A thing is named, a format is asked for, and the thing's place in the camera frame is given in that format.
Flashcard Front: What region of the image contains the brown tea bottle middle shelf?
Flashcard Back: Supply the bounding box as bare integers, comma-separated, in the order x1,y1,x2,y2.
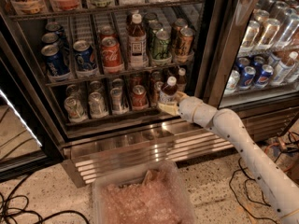
127,13,148,69

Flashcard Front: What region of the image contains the silver can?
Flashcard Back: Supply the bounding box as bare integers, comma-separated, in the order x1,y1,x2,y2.
88,92,108,119
110,88,128,114
64,96,88,123

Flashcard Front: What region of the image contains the orange can bottom shelf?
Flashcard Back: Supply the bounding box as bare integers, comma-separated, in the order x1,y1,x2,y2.
151,81,164,106

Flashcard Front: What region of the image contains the blue Pepsi can behind glass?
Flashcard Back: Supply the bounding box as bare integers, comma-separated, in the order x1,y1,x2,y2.
239,66,256,90

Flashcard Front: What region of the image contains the green soda can front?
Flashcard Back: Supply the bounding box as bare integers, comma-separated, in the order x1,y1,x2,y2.
151,30,171,63

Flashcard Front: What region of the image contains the clear plastic bin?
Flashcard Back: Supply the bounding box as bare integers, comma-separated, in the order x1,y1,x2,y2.
93,161,195,224

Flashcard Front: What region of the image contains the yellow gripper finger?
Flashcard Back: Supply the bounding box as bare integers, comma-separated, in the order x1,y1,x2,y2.
157,103,179,116
176,91,188,102

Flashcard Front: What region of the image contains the orange cable coil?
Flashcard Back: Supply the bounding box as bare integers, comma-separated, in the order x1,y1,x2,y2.
264,131,299,173

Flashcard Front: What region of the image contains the blue Pepsi can front left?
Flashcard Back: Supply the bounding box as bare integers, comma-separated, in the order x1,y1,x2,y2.
41,45,70,81

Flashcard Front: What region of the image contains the black cable left floor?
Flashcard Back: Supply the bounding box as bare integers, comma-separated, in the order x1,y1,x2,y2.
0,175,91,224

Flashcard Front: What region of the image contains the red can bottom shelf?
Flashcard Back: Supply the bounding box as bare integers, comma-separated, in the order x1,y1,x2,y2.
132,85,149,110

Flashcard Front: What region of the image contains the brown tea bottle bottom shelf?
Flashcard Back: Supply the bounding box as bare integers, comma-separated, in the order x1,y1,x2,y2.
159,77,178,104

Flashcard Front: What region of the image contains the Pepsi can behind glass right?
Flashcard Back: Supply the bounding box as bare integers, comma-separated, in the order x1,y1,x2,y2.
254,64,274,88

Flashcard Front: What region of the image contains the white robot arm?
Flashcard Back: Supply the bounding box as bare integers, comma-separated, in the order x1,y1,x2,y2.
157,92,299,224

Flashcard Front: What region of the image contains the glass fridge door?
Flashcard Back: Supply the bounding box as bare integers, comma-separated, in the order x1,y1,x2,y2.
197,0,299,128

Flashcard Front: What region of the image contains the red Coca-Cola can front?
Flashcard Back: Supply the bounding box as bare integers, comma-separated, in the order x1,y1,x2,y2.
101,36,124,74

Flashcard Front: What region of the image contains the blue Pepsi can front right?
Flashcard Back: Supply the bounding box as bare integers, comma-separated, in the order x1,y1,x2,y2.
73,40,98,77

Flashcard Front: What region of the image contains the brown tea bottle shelf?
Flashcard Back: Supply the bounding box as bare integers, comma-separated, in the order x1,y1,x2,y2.
127,13,148,69
159,77,178,104

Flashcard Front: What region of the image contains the orange soda can front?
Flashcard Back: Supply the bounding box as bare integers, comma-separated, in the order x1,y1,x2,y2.
175,27,194,62

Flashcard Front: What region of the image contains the silver can bottom far left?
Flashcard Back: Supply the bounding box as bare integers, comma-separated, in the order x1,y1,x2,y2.
64,96,88,123

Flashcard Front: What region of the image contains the white can behind glass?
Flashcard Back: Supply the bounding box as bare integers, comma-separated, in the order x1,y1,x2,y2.
224,70,240,94

